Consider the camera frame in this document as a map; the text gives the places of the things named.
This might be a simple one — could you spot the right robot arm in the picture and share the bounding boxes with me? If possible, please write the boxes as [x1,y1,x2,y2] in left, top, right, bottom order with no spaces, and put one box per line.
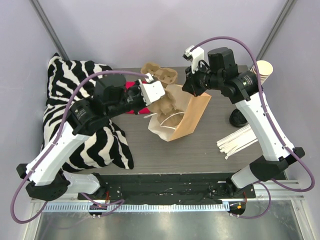
[182,46,305,198]

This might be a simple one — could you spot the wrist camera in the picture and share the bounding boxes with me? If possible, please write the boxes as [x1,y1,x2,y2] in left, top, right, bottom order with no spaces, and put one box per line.
[138,73,166,106]
[183,45,205,74]

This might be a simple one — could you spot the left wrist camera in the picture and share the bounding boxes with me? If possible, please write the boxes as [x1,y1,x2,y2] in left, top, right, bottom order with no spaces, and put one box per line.
[138,73,166,106]

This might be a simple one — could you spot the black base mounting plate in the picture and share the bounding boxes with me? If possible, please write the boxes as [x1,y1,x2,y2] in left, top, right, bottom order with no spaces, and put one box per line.
[89,173,256,205]

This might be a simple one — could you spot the cardboard cup carrier tray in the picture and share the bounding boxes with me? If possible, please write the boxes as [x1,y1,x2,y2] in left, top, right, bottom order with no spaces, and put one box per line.
[140,62,178,88]

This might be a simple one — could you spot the stack of paper cups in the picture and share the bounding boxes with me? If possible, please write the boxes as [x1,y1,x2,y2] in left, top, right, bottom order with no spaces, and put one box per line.
[256,60,274,84]

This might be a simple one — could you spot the stack of black lids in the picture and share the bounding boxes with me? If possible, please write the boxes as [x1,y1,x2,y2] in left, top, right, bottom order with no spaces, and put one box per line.
[229,109,248,128]

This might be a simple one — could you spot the white cable duct strip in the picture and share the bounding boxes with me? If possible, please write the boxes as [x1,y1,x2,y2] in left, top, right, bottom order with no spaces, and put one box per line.
[43,201,230,213]

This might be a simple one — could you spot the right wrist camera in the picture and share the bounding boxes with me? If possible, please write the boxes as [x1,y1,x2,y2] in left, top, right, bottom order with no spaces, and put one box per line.
[183,45,205,74]

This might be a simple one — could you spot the brown paper bag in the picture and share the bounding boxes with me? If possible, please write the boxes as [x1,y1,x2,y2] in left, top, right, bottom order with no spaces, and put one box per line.
[148,84,211,142]

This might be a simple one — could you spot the pink folded cloth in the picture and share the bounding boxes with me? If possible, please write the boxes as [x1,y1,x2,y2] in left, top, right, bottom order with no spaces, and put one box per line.
[125,81,150,115]

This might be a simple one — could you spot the zebra print pillow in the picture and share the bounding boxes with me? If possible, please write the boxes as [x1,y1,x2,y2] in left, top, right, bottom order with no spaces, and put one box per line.
[41,53,134,173]

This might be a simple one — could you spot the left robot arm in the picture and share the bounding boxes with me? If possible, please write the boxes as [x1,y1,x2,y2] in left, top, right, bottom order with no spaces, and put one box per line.
[17,70,165,202]

